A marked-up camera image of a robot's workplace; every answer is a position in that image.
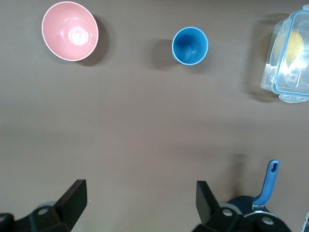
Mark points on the glass lid with blue knob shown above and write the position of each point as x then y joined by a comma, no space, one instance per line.
256,213

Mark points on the pink bowl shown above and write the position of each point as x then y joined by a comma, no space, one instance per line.
65,33

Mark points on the yellow lemon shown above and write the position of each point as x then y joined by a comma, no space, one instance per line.
293,46

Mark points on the aluminium frame profile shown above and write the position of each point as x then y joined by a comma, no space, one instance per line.
306,223

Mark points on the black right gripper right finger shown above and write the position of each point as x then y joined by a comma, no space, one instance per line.
207,205

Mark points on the blue plastic cup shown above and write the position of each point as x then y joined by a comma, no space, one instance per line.
189,46

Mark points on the clear plastic container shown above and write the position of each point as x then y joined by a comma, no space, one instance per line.
268,77

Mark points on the clear lid with blue rim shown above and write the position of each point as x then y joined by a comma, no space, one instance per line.
297,79

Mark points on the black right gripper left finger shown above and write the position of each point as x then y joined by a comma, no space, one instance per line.
70,205

